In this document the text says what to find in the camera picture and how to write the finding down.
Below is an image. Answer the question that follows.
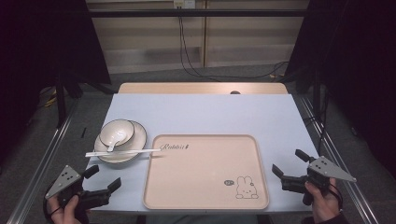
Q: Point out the wooden table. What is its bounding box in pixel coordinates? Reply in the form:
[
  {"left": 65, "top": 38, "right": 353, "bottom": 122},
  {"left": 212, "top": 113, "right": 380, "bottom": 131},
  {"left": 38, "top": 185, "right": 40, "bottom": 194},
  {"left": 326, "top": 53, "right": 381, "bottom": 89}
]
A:
[{"left": 117, "top": 81, "right": 290, "bottom": 95}]

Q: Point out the white bowl with dark rim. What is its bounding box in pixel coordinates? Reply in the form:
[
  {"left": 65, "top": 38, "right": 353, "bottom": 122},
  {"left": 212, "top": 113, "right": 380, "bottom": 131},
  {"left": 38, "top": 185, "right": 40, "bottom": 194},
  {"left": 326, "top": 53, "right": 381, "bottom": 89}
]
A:
[{"left": 98, "top": 119, "right": 136, "bottom": 148}]

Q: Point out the white chopstick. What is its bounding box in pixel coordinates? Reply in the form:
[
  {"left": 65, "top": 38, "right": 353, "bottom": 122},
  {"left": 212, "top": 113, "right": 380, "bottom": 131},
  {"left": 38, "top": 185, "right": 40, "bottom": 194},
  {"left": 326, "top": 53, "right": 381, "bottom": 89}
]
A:
[
  {"left": 85, "top": 148, "right": 162, "bottom": 159},
  {"left": 85, "top": 147, "right": 162, "bottom": 156}
]

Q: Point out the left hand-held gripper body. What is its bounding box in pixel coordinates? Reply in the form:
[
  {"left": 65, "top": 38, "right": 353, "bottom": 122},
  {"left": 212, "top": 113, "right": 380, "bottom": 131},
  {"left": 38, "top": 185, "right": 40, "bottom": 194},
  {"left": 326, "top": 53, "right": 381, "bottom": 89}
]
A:
[{"left": 45, "top": 164, "right": 112, "bottom": 217}]

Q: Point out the aluminium floor rail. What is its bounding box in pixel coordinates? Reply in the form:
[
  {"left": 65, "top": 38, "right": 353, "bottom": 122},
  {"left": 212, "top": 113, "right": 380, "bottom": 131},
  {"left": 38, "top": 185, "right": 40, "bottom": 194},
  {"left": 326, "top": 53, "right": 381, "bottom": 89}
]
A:
[
  {"left": 6, "top": 98, "right": 79, "bottom": 224},
  {"left": 298, "top": 95, "right": 380, "bottom": 224}
]

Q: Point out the black wrist strap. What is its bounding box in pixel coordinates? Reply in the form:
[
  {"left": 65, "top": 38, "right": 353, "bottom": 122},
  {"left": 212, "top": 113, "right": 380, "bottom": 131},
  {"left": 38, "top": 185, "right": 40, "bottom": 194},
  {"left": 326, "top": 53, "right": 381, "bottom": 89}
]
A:
[{"left": 42, "top": 186, "right": 64, "bottom": 222}]

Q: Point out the white ceramic spoon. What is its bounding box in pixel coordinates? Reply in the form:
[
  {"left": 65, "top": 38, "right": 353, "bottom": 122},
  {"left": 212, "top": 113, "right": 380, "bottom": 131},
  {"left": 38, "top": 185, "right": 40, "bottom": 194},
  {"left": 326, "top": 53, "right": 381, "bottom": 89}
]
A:
[{"left": 106, "top": 129, "right": 128, "bottom": 153}]

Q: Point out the black hanging cable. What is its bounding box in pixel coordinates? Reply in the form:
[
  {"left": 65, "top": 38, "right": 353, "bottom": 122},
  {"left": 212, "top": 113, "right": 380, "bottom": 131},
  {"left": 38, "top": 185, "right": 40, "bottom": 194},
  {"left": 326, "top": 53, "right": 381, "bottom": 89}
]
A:
[{"left": 177, "top": 7, "right": 290, "bottom": 80}]

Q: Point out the black horizontal bar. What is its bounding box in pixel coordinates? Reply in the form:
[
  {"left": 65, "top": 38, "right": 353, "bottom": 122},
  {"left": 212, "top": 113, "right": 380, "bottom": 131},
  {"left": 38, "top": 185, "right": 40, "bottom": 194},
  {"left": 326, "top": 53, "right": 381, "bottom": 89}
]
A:
[{"left": 88, "top": 8, "right": 310, "bottom": 19}]

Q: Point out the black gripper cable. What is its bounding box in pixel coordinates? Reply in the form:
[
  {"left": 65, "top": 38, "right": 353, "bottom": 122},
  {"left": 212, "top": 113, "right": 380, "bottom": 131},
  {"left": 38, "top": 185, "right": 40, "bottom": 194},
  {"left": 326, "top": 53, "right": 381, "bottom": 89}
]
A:
[{"left": 328, "top": 182, "right": 345, "bottom": 211}]

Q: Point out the yellow cable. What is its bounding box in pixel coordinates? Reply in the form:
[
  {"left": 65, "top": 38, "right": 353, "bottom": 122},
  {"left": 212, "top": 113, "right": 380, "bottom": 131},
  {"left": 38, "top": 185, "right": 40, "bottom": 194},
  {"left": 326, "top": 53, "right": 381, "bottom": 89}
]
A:
[{"left": 42, "top": 89, "right": 59, "bottom": 108}]

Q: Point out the person's dark sleeve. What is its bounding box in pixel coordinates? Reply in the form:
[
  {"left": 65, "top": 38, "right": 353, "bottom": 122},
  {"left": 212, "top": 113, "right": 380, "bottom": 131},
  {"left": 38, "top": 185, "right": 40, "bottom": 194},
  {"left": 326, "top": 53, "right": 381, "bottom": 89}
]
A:
[{"left": 301, "top": 212, "right": 351, "bottom": 224}]

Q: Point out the beige tray with rabbit print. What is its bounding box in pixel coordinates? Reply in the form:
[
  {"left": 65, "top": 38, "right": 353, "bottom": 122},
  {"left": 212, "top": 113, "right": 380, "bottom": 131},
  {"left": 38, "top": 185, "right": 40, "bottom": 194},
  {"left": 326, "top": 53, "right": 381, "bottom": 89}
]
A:
[{"left": 142, "top": 133, "right": 271, "bottom": 211}]

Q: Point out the person's right hand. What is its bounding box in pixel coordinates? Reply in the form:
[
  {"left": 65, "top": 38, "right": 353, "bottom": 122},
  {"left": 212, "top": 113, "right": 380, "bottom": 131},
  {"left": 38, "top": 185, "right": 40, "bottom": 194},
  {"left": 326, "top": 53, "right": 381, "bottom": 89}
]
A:
[{"left": 304, "top": 178, "right": 343, "bottom": 224}]

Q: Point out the black curtain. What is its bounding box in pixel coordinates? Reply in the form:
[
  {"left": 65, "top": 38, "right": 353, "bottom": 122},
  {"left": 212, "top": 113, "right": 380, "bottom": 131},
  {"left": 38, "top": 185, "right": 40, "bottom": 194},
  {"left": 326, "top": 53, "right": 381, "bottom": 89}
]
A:
[
  {"left": 0, "top": 0, "right": 112, "bottom": 162},
  {"left": 284, "top": 0, "right": 396, "bottom": 171}
]

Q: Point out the wall power outlet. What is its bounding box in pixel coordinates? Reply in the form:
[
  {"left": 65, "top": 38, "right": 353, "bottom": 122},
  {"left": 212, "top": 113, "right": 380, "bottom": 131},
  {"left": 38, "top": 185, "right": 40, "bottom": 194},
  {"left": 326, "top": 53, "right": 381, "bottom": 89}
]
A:
[{"left": 173, "top": 0, "right": 197, "bottom": 9}]

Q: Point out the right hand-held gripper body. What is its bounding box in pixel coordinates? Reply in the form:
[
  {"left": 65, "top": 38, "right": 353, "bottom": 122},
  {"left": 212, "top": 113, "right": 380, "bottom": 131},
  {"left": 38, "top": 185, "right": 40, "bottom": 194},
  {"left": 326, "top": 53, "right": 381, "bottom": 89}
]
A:
[{"left": 280, "top": 155, "right": 358, "bottom": 206}]

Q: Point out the white plate with dark rim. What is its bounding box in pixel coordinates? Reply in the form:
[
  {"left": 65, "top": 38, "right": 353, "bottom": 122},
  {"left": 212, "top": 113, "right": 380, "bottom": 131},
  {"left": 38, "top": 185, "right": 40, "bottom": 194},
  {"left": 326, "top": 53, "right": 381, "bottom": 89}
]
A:
[{"left": 93, "top": 119, "right": 149, "bottom": 165}]

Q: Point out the pale blue table mat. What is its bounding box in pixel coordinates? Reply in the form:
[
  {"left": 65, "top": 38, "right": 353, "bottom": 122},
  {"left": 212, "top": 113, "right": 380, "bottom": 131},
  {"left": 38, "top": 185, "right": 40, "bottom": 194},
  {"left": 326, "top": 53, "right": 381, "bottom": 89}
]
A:
[{"left": 81, "top": 92, "right": 320, "bottom": 216}]

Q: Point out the black floor cable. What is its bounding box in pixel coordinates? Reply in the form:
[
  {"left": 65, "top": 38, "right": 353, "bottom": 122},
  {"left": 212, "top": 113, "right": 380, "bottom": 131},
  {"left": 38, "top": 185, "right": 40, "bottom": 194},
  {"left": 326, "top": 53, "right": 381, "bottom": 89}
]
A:
[{"left": 302, "top": 91, "right": 332, "bottom": 147}]

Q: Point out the person's left hand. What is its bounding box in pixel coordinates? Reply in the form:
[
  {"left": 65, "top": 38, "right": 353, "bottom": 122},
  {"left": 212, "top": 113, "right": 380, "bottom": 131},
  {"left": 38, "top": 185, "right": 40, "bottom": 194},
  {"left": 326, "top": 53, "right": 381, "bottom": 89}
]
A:
[{"left": 46, "top": 194, "right": 92, "bottom": 224}]

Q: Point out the black metal stand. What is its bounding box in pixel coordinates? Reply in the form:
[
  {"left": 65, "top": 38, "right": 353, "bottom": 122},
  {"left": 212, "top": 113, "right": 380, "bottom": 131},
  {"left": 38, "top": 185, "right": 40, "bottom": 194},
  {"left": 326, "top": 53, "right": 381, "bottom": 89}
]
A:
[
  {"left": 53, "top": 62, "right": 68, "bottom": 129},
  {"left": 312, "top": 62, "right": 322, "bottom": 117}
]

